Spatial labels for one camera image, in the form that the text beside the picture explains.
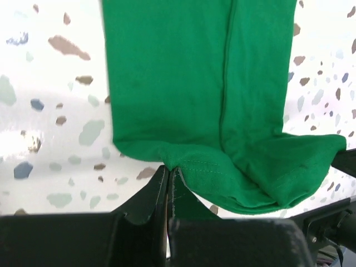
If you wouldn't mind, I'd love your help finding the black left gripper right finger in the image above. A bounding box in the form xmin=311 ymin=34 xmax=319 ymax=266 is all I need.
xmin=168 ymin=169 xmax=313 ymax=266

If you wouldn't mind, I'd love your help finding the green t shirt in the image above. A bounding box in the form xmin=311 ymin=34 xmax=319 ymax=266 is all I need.
xmin=102 ymin=1 xmax=347 ymax=215

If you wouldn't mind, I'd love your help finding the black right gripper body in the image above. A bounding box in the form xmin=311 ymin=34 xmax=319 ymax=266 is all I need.
xmin=291 ymin=149 xmax=356 ymax=262

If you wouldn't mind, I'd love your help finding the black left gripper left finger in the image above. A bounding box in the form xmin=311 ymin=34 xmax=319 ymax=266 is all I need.
xmin=1 ymin=166 xmax=169 ymax=266

